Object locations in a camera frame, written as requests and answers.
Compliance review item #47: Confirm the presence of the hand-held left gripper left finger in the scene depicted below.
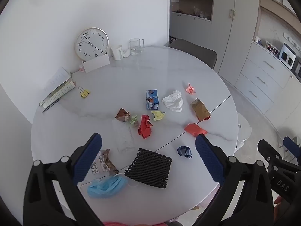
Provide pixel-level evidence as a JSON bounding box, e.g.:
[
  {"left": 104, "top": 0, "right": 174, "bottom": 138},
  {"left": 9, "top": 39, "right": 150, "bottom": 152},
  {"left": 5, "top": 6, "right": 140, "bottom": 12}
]
[{"left": 23, "top": 132, "right": 104, "bottom": 226}]

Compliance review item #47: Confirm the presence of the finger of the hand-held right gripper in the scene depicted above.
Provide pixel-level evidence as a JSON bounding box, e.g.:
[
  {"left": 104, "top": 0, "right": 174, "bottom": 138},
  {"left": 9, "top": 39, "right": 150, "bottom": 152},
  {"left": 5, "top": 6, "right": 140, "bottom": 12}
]
[
  {"left": 283, "top": 137, "right": 301, "bottom": 166},
  {"left": 257, "top": 139, "right": 283, "bottom": 168}
]

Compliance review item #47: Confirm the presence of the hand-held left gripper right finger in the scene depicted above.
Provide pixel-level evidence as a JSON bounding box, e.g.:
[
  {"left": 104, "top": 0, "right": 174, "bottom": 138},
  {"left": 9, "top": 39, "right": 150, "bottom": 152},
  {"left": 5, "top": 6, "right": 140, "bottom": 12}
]
[{"left": 193, "top": 134, "right": 274, "bottom": 226}]

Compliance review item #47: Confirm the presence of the brown wrapper with printed label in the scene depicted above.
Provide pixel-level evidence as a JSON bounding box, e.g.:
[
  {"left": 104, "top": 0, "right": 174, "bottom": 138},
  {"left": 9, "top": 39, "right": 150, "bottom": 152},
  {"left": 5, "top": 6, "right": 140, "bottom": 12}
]
[{"left": 90, "top": 149, "right": 119, "bottom": 176}]

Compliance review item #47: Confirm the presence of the dark blue paper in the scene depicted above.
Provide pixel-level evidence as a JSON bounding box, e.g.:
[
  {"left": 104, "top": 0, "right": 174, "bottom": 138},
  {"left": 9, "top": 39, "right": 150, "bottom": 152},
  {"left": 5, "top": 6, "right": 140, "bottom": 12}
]
[{"left": 177, "top": 146, "right": 192, "bottom": 159}]

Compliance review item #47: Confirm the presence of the blue face mask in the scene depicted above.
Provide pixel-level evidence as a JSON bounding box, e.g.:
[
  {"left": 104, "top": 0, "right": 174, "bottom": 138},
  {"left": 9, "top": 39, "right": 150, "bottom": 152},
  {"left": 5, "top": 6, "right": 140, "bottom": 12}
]
[{"left": 87, "top": 174, "right": 128, "bottom": 199}]

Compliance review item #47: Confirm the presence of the red paper piece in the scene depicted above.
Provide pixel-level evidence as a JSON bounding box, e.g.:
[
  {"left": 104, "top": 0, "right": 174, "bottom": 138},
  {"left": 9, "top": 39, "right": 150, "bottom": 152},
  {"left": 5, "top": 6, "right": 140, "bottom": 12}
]
[{"left": 184, "top": 122, "right": 208, "bottom": 137}]

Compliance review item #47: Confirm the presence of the brown paper bag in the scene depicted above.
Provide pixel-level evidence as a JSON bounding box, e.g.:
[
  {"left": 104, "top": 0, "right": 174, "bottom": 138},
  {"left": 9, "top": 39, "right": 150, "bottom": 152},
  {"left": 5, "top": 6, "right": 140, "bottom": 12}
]
[{"left": 190, "top": 98, "right": 211, "bottom": 122}]

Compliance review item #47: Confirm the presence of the black foam net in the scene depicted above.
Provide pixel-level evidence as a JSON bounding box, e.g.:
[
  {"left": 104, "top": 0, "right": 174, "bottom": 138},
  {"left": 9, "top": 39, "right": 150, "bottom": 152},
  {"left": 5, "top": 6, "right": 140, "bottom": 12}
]
[{"left": 124, "top": 148, "right": 172, "bottom": 189}]

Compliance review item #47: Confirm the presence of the yellow paper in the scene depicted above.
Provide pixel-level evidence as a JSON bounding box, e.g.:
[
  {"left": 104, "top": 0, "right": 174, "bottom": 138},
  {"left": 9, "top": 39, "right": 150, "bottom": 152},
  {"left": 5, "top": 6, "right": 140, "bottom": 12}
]
[{"left": 151, "top": 110, "right": 166, "bottom": 121}]

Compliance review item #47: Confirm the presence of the white tissue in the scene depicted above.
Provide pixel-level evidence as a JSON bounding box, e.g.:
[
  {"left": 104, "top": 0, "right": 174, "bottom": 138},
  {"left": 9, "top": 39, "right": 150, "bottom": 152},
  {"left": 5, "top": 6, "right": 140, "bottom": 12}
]
[{"left": 162, "top": 90, "right": 184, "bottom": 113}]

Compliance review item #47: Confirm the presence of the blue printed carton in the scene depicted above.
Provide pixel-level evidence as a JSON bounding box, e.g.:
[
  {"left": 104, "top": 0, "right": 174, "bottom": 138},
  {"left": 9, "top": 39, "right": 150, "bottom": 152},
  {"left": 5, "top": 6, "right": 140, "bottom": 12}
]
[{"left": 146, "top": 89, "right": 160, "bottom": 110}]

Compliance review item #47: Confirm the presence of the white round stool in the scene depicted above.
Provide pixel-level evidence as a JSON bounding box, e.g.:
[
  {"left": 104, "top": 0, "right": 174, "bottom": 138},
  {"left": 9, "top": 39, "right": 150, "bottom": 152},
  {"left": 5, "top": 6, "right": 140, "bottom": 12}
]
[{"left": 235, "top": 112, "right": 252, "bottom": 150}]

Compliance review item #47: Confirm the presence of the dark pencil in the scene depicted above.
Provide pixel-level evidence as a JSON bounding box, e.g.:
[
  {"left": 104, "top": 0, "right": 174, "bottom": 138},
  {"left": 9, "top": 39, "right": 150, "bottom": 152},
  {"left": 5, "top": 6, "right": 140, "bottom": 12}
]
[{"left": 42, "top": 98, "right": 60, "bottom": 113}]

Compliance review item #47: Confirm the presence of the yellow binder clip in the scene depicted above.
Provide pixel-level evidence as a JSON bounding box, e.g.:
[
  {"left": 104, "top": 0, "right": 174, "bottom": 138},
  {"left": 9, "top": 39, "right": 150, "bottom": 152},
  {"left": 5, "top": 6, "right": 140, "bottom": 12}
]
[{"left": 79, "top": 86, "right": 91, "bottom": 98}]

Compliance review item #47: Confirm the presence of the grey drawer cabinet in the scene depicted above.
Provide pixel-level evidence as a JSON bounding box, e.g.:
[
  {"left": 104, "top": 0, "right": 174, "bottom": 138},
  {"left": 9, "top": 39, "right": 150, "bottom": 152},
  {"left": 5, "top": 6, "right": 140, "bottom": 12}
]
[{"left": 235, "top": 41, "right": 301, "bottom": 115}]

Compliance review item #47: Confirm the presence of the black countertop appliance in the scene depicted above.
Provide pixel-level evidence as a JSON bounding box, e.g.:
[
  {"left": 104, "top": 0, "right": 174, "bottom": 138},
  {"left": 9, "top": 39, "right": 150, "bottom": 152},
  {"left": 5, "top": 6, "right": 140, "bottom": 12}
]
[{"left": 295, "top": 56, "right": 301, "bottom": 80}]

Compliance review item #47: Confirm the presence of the white paper sheet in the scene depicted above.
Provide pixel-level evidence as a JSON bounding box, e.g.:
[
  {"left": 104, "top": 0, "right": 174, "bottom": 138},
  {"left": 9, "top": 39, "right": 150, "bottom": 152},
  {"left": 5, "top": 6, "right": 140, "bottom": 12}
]
[{"left": 43, "top": 67, "right": 71, "bottom": 97}]

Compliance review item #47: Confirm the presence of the white countertop oven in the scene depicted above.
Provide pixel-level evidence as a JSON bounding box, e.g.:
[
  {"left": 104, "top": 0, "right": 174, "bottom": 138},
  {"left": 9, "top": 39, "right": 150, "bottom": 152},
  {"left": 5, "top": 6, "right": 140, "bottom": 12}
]
[{"left": 279, "top": 43, "right": 297, "bottom": 69}]

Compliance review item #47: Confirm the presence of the white card box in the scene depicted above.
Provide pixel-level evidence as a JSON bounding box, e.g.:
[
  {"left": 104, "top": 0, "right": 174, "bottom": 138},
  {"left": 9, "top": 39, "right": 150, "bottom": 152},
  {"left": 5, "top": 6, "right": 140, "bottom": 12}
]
[{"left": 83, "top": 54, "right": 110, "bottom": 73}]

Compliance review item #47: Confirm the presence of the white dish rack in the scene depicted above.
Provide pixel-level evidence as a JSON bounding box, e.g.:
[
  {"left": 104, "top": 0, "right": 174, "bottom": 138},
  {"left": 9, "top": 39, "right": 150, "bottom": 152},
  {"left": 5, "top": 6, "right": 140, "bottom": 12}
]
[{"left": 265, "top": 40, "right": 280, "bottom": 55}]

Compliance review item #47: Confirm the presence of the grey upholstered chair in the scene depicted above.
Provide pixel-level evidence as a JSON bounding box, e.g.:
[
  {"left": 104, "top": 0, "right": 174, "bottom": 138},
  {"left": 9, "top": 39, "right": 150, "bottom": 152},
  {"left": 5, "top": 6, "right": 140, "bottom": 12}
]
[{"left": 168, "top": 38, "right": 217, "bottom": 69}]

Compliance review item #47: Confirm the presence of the white mug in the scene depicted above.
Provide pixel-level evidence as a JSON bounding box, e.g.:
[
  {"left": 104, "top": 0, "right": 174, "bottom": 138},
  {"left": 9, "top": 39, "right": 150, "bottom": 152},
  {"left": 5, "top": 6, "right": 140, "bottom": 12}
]
[{"left": 110, "top": 45, "right": 124, "bottom": 61}]

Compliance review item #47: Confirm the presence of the tall grey cabinet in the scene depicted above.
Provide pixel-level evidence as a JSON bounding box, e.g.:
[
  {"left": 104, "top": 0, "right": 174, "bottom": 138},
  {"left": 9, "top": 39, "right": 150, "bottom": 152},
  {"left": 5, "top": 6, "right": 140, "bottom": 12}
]
[{"left": 212, "top": 0, "right": 260, "bottom": 86}]

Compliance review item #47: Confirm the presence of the clear glass mug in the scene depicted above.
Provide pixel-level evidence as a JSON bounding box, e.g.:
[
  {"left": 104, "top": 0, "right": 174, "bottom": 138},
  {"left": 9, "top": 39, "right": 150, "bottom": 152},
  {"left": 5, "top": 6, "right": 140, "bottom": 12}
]
[{"left": 129, "top": 38, "right": 144, "bottom": 56}]

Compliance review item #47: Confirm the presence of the grey cabinet with niche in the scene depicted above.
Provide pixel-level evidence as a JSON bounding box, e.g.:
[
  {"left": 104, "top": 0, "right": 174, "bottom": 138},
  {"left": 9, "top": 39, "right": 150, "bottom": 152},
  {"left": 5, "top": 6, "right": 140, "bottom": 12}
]
[{"left": 169, "top": 0, "right": 214, "bottom": 49}]

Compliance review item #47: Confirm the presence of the clutter in cabinet niche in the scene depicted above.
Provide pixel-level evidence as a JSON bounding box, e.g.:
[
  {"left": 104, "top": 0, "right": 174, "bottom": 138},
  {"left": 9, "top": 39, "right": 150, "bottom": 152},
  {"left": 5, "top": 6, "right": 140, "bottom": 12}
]
[{"left": 173, "top": 6, "right": 211, "bottom": 20}]

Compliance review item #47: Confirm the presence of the white wall socket strip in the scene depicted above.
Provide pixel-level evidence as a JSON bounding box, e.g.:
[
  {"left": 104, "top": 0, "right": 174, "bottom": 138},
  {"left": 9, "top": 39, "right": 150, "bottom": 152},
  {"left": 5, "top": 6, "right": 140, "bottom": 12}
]
[{"left": 283, "top": 32, "right": 297, "bottom": 44}]

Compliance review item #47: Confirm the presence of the round white wall clock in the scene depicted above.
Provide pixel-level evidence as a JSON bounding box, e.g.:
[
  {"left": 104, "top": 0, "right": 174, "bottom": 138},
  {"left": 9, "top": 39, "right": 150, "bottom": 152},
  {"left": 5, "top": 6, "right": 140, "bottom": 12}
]
[{"left": 75, "top": 27, "right": 109, "bottom": 62}]

